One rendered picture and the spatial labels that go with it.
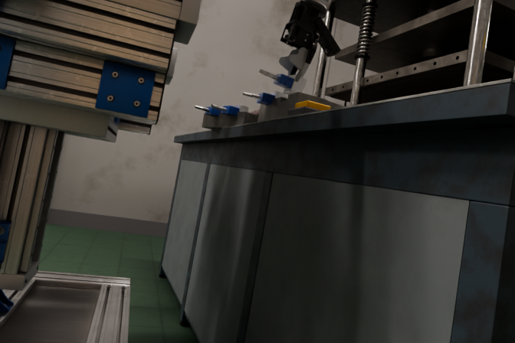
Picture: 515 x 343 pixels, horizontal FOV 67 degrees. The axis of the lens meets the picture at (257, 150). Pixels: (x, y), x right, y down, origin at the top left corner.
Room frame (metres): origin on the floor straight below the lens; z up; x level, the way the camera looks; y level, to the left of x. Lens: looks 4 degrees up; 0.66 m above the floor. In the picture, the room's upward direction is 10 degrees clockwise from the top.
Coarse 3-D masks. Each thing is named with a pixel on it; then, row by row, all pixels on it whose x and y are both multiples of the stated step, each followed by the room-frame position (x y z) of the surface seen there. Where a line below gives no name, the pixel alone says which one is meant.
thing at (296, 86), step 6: (264, 72) 1.04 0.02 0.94; (276, 78) 1.05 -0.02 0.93; (282, 78) 1.04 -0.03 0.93; (288, 78) 1.05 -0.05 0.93; (294, 78) 1.05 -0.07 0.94; (276, 84) 1.08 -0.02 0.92; (282, 84) 1.05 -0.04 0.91; (288, 84) 1.05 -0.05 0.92; (294, 84) 1.05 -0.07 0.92; (300, 84) 1.06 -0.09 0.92; (288, 90) 1.07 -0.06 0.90; (294, 90) 1.06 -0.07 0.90; (300, 90) 1.06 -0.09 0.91
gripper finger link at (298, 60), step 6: (300, 48) 1.03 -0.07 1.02; (294, 54) 1.02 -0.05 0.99; (300, 54) 1.03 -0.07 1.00; (306, 54) 1.03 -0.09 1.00; (294, 60) 1.03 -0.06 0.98; (300, 60) 1.03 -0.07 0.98; (300, 66) 1.03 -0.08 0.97; (306, 66) 1.03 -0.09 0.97; (300, 72) 1.03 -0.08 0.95; (300, 78) 1.04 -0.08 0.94
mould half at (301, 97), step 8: (280, 96) 1.10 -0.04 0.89; (288, 96) 1.05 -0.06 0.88; (296, 96) 1.00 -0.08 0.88; (304, 96) 1.00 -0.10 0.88; (312, 96) 1.01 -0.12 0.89; (272, 104) 1.14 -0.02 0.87; (280, 104) 1.09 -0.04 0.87; (288, 104) 1.04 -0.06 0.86; (328, 104) 1.03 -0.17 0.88; (336, 104) 1.04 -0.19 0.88; (264, 112) 1.19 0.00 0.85; (272, 112) 1.13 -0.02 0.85; (280, 112) 1.08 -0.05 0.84
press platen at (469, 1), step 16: (464, 0) 1.58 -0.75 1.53; (496, 0) 1.48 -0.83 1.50; (512, 0) 1.51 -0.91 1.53; (432, 16) 1.74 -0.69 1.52; (448, 16) 1.66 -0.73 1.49; (464, 16) 1.64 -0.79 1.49; (496, 16) 1.59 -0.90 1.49; (512, 16) 1.57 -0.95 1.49; (384, 32) 2.05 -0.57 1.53; (400, 32) 1.93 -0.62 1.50; (416, 32) 1.88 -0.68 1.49; (432, 32) 1.85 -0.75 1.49; (448, 32) 1.82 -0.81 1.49; (464, 32) 1.79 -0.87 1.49; (496, 32) 1.73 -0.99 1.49; (512, 32) 1.71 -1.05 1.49; (352, 48) 2.31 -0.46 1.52; (384, 48) 2.16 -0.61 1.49; (400, 48) 2.12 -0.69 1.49; (416, 48) 2.08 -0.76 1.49; (448, 48) 2.01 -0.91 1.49; (464, 48) 1.97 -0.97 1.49; (496, 48) 1.90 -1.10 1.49; (512, 48) 1.87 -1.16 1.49; (368, 64) 2.48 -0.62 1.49; (384, 64) 2.43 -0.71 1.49; (400, 64) 2.38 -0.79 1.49
